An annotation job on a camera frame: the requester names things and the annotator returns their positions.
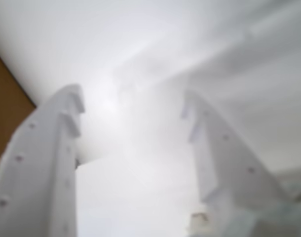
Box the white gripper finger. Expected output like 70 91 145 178
0 83 86 237
180 89 301 210

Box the brown cardboard box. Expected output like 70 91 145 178
0 46 37 173

